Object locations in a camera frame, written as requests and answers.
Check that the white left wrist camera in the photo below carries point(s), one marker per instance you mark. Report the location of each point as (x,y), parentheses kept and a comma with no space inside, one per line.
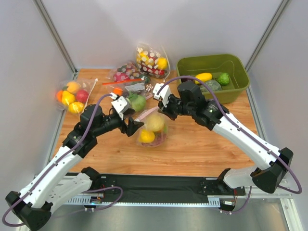
(120,104)

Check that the orange fake persimmon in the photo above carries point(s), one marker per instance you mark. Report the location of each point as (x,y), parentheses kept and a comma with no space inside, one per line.
(118,91)

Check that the yellow fake mango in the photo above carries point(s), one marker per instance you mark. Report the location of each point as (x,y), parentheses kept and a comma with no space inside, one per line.
(204,76)

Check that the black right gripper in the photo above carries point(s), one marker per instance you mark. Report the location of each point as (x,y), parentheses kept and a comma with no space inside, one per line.
(166,109)

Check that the polka dot zip bag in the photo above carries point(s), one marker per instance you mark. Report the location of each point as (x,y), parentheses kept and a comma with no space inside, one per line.
(126,71)

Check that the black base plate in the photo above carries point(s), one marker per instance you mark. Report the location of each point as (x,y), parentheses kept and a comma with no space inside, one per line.
(138,186)

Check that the polka dot drawstring bag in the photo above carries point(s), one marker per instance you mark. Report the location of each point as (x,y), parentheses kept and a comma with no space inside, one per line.
(153,61)

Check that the pale yellow fake pear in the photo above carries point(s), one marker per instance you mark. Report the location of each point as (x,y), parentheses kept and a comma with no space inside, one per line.
(154,122)

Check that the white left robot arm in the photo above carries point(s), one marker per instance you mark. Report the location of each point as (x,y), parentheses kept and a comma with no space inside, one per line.
(37,201)

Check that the green fake custard apple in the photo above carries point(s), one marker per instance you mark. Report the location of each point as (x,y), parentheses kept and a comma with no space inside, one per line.
(223,79)

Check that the clear pink zip top bag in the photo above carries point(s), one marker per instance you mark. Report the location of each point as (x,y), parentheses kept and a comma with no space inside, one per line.
(160,136)

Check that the yellow fake lemon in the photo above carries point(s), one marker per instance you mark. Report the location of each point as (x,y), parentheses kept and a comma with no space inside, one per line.
(146,136)

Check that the aluminium cable rail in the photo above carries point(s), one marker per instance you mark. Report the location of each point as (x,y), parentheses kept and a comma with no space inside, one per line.
(87,200)

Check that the green plastic tub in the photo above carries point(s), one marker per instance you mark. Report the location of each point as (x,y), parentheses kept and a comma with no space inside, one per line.
(217,64)

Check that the clear vegetable zip bag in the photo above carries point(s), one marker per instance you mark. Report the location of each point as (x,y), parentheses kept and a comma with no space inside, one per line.
(136,91)

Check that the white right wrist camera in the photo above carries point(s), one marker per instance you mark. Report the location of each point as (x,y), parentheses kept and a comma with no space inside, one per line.
(162,92)

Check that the fake netted melon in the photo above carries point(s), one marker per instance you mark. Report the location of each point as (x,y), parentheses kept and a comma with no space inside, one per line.
(212,84)

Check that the clear fruit bag left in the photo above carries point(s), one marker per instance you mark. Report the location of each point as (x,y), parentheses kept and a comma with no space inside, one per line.
(73,96)

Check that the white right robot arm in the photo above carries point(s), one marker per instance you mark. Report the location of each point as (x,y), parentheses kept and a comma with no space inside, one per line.
(271,163)

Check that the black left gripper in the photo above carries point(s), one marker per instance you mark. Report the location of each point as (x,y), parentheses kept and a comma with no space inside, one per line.
(125,124)

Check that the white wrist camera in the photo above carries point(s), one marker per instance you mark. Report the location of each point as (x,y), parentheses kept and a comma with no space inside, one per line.
(162,92)
(120,104)

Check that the green fake cabbage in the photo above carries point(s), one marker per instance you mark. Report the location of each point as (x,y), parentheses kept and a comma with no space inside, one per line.
(137,102)

